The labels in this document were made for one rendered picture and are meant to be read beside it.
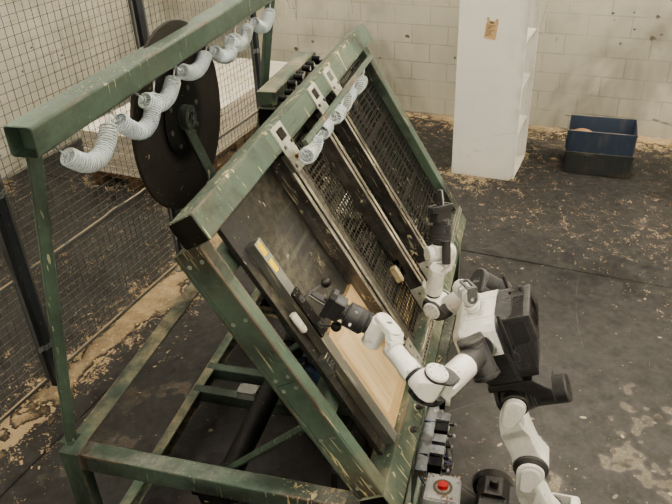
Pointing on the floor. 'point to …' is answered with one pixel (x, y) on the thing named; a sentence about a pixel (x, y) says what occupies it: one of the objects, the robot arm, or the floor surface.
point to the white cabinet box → (494, 85)
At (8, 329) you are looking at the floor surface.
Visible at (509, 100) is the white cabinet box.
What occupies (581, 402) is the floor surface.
